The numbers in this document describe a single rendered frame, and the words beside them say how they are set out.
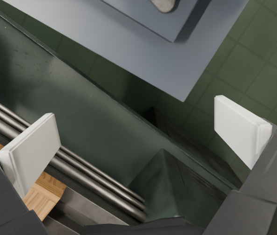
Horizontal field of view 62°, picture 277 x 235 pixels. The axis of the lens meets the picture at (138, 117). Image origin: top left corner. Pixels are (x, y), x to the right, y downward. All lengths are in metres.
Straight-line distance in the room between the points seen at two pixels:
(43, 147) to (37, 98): 0.64
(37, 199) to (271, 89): 1.28
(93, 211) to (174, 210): 0.17
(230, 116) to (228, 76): 1.20
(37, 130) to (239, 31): 1.26
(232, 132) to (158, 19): 0.33
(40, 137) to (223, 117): 0.13
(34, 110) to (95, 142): 0.22
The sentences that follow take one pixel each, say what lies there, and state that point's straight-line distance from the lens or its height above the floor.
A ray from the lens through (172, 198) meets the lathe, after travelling 0.58.
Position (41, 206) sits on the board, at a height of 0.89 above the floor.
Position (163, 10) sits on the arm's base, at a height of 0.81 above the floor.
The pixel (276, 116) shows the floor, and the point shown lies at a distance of 1.54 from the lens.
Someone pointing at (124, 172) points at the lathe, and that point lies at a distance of 0.85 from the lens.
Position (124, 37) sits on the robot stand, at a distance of 0.51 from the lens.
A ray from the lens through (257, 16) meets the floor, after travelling 1.40.
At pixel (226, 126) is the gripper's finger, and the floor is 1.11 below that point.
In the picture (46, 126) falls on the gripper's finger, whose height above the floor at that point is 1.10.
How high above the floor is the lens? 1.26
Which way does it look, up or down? 72 degrees down
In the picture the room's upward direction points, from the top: 180 degrees counter-clockwise
